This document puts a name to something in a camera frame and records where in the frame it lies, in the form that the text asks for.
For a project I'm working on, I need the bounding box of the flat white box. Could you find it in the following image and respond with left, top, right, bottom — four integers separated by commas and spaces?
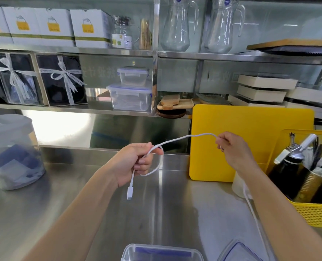
227, 94, 286, 107
236, 85, 287, 103
237, 74, 299, 90

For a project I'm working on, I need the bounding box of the yellow plastic basket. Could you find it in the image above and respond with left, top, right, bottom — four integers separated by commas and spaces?
264, 129, 322, 229

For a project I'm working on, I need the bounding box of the black gift box with ribbon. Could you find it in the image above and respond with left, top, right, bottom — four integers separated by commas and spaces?
35, 53, 88, 107
0, 51, 45, 106

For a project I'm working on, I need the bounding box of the glass jar with white label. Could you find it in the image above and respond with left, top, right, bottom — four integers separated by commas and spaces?
111, 15, 140, 50

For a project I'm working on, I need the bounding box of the wooden board with dark tray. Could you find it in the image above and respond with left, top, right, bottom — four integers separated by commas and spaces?
246, 38, 322, 56

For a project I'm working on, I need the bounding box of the clear container with blue contents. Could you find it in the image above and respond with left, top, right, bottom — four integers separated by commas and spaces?
121, 243, 204, 261

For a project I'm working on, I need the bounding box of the wooden serving tray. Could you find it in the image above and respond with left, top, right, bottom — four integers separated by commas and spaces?
157, 98, 194, 111

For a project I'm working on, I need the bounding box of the bundle of bamboo sticks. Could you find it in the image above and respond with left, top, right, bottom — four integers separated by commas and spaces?
139, 19, 153, 50

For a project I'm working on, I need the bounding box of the stainless steel shelf rack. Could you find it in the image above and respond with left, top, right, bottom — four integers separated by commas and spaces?
0, 0, 322, 120

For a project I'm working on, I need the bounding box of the large clear lidded container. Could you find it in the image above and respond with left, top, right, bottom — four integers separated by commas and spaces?
106, 83, 153, 112

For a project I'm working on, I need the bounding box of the small wooden paddle board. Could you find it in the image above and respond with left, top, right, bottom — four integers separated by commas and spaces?
160, 94, 181, 106

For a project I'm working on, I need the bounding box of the clear glass pitcher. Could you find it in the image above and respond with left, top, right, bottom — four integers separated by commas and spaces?
203, 0, 246, 54
160, 0, 199, 52

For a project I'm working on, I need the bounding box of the small clear lidded container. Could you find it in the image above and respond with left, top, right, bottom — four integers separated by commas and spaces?
116, 66, 150, 87

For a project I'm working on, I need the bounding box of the clear container lid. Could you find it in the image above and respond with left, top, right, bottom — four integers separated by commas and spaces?
217, 239, 262, 261

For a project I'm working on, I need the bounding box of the tall clear plastic storage tub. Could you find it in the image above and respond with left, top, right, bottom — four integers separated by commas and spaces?
0, 114, 46, 191

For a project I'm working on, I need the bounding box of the person's right hand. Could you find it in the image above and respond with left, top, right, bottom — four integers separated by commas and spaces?
215, 132, 257, 172

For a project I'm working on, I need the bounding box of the dark round wooden coaster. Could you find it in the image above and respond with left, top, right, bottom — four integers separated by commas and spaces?
156, 109, 187, 119

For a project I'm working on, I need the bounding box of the person's right forearm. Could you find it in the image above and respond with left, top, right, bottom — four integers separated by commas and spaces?
233, 161, 322, 261

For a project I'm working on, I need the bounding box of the person's left hand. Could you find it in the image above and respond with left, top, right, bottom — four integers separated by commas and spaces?
110, 142, 164, 188

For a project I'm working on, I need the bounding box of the black bottle with silver spout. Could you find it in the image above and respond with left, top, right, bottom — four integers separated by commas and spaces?
268, 132, 309, 201

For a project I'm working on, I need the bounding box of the yellow plastic cutting board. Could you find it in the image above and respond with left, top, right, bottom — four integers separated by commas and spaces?
189, 104, 315, 182

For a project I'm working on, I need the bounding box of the white charging cable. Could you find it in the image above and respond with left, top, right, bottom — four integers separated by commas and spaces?
127, 133, 272, 261

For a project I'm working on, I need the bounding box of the person's left forearm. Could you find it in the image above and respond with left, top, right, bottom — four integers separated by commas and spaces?
22, 164, 121, 261

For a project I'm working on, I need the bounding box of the gold metal can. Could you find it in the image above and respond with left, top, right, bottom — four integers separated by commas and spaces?
294, 168, 322, 204

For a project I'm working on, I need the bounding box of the white tool handle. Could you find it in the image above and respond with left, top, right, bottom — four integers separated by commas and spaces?
299, 134, 318, 153

